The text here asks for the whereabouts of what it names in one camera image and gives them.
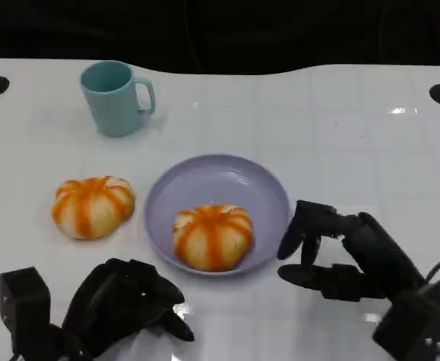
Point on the lilac plate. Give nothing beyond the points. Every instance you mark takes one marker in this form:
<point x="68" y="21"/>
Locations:
<point x="219" y="180"/>

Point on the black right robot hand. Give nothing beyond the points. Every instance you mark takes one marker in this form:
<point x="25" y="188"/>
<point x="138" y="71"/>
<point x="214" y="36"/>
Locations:
<point x="374" y="255"/>

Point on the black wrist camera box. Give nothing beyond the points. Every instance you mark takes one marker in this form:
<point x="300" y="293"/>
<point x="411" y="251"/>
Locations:
<point x="411" y="323"/>
<point x="24" y="301"/>

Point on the pale green mug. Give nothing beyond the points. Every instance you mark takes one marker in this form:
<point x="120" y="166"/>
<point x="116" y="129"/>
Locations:
<point x="110" y="103"/>

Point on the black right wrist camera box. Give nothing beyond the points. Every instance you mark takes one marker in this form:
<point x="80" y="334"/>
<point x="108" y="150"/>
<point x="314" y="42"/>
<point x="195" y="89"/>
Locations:
<point x="411" y="323"/>

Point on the orange white toy bread roll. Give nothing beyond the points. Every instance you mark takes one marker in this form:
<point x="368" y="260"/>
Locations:
<point x="212" y="237"/>
<point x="91" y="208"/>

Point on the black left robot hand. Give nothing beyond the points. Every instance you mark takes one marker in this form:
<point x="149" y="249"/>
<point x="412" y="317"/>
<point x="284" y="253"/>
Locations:
<point x="114" y="304"/>

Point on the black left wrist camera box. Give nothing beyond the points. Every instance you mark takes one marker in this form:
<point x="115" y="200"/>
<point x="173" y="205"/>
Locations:
<point x="24" y="301"/>

